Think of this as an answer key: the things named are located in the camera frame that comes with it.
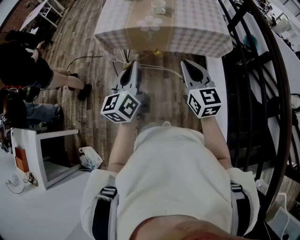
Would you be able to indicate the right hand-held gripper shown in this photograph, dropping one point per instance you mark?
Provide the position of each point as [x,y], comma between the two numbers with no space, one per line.
[206,102]

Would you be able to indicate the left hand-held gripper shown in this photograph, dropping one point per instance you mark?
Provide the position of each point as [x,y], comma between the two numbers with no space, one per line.
[122,106]

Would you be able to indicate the small yellow spoon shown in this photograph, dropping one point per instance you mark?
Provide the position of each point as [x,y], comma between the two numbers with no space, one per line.
[157,53]

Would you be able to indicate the white cup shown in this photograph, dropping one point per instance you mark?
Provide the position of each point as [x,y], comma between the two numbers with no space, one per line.
[158,7]

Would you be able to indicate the person's right forearm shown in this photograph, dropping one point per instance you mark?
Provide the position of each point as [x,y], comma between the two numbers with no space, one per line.
[216,140]

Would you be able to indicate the person's left forearm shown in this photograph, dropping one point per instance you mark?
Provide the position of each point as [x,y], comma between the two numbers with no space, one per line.
[119,145]

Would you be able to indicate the checked tablecloth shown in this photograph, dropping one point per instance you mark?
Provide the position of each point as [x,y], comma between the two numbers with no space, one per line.
[199,28]

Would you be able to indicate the black metal railing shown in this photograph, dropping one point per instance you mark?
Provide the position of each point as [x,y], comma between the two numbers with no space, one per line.
[276,93]

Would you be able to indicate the white plastic bag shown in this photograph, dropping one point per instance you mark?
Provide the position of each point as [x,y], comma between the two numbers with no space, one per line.
[90,158]

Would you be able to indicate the person's white shirt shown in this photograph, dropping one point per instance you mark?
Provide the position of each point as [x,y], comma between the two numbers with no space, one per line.
[173,178]

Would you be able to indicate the white folding table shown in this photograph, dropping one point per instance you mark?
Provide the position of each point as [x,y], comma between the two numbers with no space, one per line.
[35,12]

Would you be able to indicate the white side table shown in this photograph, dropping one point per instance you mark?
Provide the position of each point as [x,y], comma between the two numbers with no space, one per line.
[28,140]

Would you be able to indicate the orange box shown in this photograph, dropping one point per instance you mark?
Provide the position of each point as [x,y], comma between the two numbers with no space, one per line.
[21,159]

